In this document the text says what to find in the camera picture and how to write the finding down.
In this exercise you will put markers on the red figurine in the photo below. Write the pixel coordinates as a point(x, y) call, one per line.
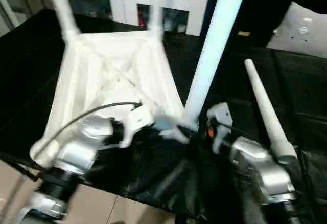
point(141, 17)

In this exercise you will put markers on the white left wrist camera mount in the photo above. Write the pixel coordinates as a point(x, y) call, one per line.
point(138, 121)

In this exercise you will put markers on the white plastic table leg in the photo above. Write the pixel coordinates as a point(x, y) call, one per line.
point(157, 9)
point(265, 106)
point(65, 11)
point(214, 42)

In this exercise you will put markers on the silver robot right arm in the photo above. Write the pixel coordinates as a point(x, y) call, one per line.
point(263, 162)

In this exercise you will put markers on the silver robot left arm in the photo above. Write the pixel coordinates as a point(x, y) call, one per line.
point(76, 152)

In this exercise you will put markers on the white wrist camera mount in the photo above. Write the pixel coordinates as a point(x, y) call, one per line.
point(222, 114)
point(138, 121)

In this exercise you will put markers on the white plastic table top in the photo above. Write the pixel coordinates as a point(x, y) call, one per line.
point(115, 68)

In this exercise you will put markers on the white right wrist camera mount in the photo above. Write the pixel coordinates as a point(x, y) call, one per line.
point(222, 114)

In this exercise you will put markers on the grey padded backrest cushion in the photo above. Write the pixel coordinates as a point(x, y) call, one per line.
point(301, 29)

